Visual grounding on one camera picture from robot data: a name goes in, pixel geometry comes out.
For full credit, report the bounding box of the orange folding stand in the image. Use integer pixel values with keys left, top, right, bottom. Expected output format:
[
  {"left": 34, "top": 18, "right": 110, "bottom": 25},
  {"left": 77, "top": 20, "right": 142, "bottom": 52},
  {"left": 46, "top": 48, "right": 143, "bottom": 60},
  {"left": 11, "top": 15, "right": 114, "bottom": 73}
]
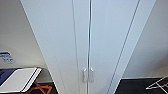
[{"left": 24, "top": 83, "right": 54, "bottom": 94}]

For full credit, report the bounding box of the white folding tabletop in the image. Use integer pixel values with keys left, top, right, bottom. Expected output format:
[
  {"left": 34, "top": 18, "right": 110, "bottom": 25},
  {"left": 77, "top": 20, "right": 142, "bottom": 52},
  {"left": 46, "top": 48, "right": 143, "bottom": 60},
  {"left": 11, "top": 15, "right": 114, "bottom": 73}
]
[{"left": 0, "top": 67, "right": 43, "bottom": 94}]

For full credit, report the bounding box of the blue fabric cover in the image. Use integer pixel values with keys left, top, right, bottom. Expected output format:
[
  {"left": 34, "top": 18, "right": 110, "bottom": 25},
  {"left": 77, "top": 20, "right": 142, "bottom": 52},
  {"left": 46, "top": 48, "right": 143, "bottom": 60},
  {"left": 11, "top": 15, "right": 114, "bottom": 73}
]
[{"left": 0, "top": 68, "right": 16, "bottom": 86}]

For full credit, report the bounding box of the white wardrobe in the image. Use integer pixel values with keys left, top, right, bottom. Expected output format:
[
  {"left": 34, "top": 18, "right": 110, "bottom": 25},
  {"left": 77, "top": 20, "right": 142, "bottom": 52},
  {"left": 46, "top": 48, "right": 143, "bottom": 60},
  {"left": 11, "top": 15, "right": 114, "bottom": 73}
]
[{"left": 19, "top": 0, "right": 158, "bottom": 94}]

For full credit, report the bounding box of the white wardrobe door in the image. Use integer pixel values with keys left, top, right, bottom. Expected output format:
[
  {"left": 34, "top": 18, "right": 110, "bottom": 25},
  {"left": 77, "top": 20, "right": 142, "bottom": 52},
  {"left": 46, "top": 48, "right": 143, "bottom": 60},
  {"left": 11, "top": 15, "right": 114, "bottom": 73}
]
[
  {"left": 19, "top": 0, "right": 90, "bottom": 94},
  {"left": 88, "top": 0, "right": 158, "bottom": 94}
]

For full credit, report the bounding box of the blue white wall sign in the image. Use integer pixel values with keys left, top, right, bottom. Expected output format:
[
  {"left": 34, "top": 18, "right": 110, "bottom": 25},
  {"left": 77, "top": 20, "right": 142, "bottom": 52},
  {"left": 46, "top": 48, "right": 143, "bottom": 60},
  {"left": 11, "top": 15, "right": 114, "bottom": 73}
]
[{"left": 0, "top": 50, "right": 16, "bottom": 65}]

